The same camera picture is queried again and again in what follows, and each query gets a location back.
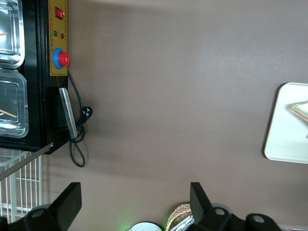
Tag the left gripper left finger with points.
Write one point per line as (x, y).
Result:
(68, 204)

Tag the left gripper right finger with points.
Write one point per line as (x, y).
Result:
(199, 204)

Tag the beige serving tray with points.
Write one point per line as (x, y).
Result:
(281, 144)

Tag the wicker basket with foil trays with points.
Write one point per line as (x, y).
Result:
(178, 211)

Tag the stacked aluminium foil trays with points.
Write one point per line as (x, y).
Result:
(185, 223)

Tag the grey metal lever strip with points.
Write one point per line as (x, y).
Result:
(26, 160)

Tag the black sealing machine yellow panel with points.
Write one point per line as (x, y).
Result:
(36, 96)

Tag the steel food container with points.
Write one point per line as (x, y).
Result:
(12, 29)
(14, 101)

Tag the wrapped triangular white sandwich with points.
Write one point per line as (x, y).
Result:
(300, 111)

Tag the red emergency stop button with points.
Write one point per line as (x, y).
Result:
(63, 58)

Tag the red rocker switch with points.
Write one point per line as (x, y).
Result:
(60, 13)

